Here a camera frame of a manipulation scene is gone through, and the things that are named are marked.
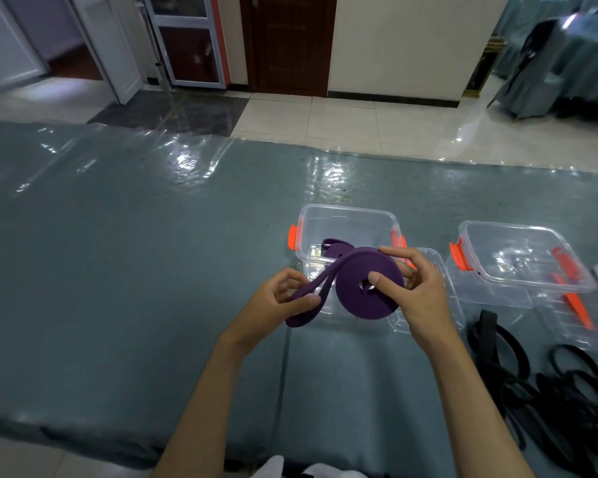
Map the narrow white door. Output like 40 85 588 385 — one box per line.
69 0 144 105

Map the white open door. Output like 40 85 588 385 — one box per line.
0 0 49 93

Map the person's white shirt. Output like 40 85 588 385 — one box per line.
251 455 375 478

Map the teal felt table cover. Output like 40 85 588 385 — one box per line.
0 121 598 478

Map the dark brown wooden door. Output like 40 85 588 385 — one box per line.
239 0 338 98

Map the person's left hand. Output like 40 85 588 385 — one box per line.
224 267 322 357

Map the clear plastic storage box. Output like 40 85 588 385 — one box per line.
287 203 409 319
448 221 598 309

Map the purple resistance band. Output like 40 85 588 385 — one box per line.
284 246 405 328

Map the person's right forearm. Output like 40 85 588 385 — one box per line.
428 335 534 478

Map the person's left forearm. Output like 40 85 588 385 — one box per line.
151 341 250 478

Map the white framed glass door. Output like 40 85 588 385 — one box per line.
142 0 230 90

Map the person's right hand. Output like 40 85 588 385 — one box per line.
367 246 462 354

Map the narrow black resistance band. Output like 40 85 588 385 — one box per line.
536 345 598 478

